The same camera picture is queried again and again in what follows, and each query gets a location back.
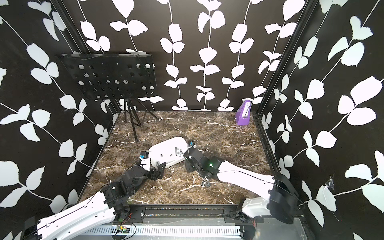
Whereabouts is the white plastic storage tray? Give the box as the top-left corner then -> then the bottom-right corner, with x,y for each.
149,137 -> 188,168

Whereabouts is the pile of chrome sockets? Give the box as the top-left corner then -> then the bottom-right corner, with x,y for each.
201,179 -> 211,188

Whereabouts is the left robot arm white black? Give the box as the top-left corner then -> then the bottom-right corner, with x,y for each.
21,163 -> 166,240

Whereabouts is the purple stapler box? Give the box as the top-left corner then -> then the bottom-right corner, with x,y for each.
235,100 -> 252,126

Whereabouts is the black music stand tripod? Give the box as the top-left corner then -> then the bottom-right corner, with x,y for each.
124,99 -> 160,143

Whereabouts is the white ribbed cable duct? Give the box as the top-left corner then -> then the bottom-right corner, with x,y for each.
81,225 -> 242,238

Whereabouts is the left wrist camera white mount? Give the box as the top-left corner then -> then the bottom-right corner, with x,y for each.
139,151 -> 151,172

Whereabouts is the black perforated music stand desk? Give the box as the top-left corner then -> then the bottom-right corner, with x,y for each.
58,53 -> 157,100

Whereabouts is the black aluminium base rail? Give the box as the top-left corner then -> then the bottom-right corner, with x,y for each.
59,203 -> 313,240

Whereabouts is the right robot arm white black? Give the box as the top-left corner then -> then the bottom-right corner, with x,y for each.
184,147 -> 299,224

